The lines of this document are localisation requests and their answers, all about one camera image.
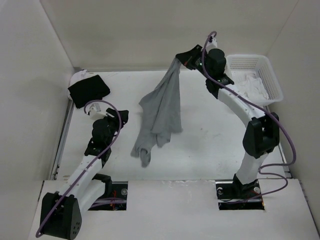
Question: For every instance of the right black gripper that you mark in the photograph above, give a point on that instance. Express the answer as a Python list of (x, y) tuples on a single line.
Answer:
[(187, 58)]

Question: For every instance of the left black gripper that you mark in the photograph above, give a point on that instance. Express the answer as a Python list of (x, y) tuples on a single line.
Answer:
[(115, 114)]

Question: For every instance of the white plastic basket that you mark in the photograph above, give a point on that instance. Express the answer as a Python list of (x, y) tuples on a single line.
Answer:
[(237, 65)]

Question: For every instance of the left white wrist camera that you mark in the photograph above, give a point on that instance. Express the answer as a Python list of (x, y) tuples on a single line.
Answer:
[(95, 111)]

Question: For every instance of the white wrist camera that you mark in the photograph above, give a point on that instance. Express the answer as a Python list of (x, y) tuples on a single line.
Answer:
[(211, 44), (95, 111)]

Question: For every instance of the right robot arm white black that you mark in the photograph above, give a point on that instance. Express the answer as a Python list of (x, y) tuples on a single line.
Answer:
[(262, 133)]

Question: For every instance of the grey tank top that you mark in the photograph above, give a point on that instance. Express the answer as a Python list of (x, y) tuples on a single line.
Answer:
[(161, 115)]

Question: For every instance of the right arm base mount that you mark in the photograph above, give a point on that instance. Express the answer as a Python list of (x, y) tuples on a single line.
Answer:
[(234, 196)]

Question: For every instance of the folded white tank top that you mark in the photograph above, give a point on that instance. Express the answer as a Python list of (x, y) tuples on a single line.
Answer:
[(78, 76)]

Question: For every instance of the white tank top in basket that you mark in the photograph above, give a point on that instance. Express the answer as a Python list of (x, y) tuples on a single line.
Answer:
[(252, 87)]

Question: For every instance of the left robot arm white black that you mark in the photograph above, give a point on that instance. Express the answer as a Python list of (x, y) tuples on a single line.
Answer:
[(62, 211)]

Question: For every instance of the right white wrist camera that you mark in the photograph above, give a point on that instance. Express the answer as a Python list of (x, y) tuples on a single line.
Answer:
[(211, 44)]

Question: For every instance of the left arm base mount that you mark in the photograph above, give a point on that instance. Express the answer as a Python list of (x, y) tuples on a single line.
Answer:
[(114, 199)]

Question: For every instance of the folded black tank top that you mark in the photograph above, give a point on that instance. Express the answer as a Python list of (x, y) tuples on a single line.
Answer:
[(89, 89)]

